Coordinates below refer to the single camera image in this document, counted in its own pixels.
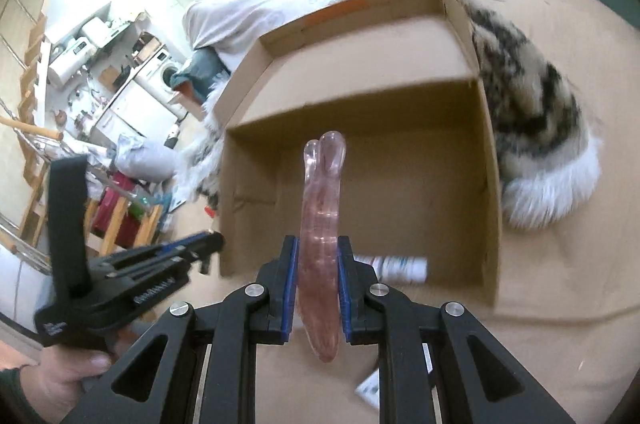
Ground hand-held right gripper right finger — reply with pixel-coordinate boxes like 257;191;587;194
337;235;578;424

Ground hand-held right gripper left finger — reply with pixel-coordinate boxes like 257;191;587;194
65;234;301;424

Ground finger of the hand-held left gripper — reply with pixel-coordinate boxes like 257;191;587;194
105;250;215;285
90;231;225;269

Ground white pill bottle blue label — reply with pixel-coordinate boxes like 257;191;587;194
356;255;428;283

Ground white remote control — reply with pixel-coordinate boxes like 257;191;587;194
355;371;383;407

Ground cardboard box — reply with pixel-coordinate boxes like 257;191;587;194
202;0;502;307

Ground person's left forearm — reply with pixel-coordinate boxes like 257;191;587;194
0;366;36;424

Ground person's left hand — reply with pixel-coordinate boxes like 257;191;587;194
30;326;113;410

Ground grey stuffed bag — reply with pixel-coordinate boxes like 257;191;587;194
112;134;183;182

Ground wooden bedside table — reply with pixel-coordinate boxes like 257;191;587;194
170;91;206;121

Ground white kitchen cabinet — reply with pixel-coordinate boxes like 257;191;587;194
92;81;178;145

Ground white washing machine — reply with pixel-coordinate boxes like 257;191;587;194
134;48;183;104

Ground teal padded bed end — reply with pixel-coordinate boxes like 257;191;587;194
170;48;231;102

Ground white water heater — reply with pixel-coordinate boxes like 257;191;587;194
47;38;93;87

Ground wooden staircase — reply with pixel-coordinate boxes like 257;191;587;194
10;0;86;205

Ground furry patterned blanket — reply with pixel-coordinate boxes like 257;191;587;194
187;0;603;229

